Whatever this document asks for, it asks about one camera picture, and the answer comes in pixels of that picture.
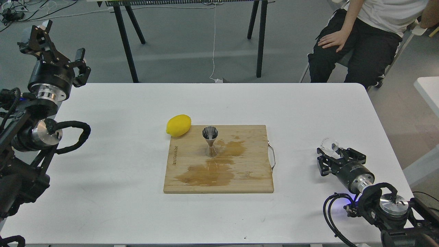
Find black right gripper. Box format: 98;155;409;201
317;148;375;194

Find white hanging cable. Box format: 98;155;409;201
209;4;223;83

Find steel double jigger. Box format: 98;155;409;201
202;126;218;157

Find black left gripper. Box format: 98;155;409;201
17;20;91;102

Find yellow lemon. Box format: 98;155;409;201
166;114;191;137

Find floor cables and adapter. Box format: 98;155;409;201
0;0;114;33

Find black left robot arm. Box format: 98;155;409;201
0;20;91;224

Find white side table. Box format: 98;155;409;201
414;76;439;117

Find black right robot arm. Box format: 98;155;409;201
317;148;439;247

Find black legged background table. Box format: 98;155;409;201
86;0;275;83

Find wooden cutting board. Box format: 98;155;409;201
163;125;274;194

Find seated person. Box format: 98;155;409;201
308;0;438;89

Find clear glass measuring cup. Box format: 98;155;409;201
320;137;339;155

